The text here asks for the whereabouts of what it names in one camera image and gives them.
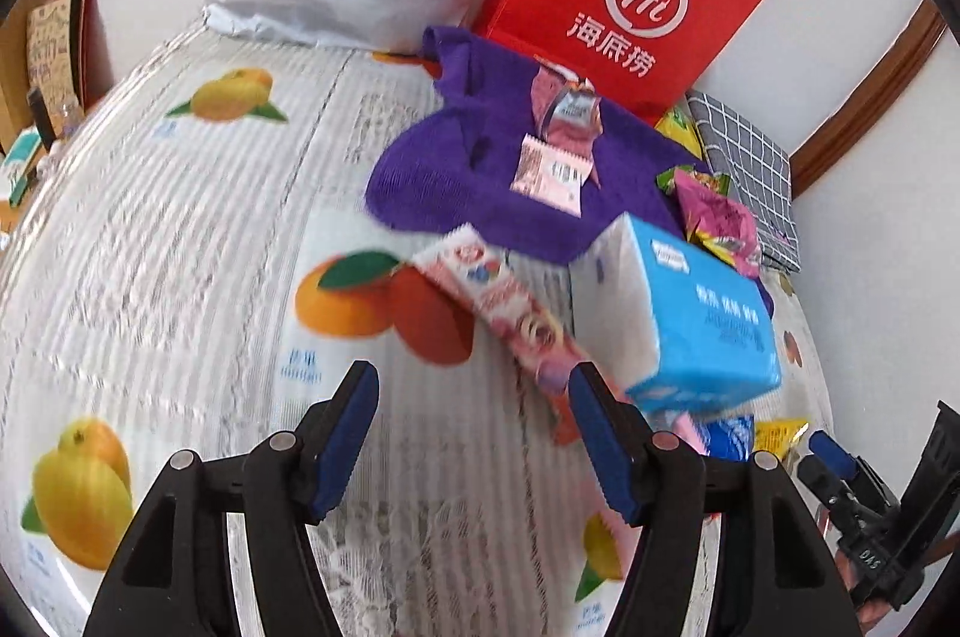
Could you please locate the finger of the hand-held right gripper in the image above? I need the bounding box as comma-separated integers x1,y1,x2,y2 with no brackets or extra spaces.
807,430,899,512
796,457,857,527

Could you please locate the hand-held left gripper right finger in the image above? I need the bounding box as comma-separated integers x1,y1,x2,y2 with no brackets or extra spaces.
568,363,863,637

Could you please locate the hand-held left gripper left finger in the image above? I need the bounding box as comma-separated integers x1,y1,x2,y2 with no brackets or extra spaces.
82,361,380,637

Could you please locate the long pink donut snack packet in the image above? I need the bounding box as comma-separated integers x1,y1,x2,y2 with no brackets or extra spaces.
410,223,640,447

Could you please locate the light pink snack packet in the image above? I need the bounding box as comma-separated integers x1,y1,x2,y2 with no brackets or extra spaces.
510,133,593,212

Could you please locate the dark pink picture snack packet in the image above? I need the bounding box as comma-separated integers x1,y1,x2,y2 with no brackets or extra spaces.
531,61,602,146

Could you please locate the person's right hand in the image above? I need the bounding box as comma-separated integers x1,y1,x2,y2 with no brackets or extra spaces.
836,545,897,627

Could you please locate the yellow snack packet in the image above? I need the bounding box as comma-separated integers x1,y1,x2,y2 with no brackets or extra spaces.
754,419,812,467

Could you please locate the blue snack packet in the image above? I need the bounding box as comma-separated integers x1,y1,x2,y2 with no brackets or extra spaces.
690,413,755,462

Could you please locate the blue tissue pack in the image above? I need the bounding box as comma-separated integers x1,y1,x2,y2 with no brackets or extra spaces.
570,212,784,417

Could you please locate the fruit print tablecloth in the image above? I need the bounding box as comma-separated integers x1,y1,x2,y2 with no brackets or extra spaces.
0,7,841,637

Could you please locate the magenta snack packet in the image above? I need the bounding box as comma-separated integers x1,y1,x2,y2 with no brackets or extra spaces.
673,168,763,279

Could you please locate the green snack packet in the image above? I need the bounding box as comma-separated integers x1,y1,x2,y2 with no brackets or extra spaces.
656,164,733,204

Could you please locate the grey checked folded cloth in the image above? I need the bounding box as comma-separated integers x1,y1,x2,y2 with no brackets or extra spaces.
685,89,805,275

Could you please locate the purple towel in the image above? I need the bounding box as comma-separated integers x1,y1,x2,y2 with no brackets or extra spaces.
364,25,713,267

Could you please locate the yellow green snack bag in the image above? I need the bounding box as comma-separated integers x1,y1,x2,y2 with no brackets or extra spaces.
654,104,707,155

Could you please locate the wooden nightstand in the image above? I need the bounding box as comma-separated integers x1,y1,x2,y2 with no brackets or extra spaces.
0,142,47,237

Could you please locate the teal white box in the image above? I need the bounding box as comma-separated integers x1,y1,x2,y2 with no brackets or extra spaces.
0,130,46,207

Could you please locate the black phone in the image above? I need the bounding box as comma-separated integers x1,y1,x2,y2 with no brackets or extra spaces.
28,88,58,152

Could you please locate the brown printed card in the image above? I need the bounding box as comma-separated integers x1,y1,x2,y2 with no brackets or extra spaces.
26,0,100,114

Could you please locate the brown wooden door frame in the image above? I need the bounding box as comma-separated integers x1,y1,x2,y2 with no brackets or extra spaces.
787,0,950,200

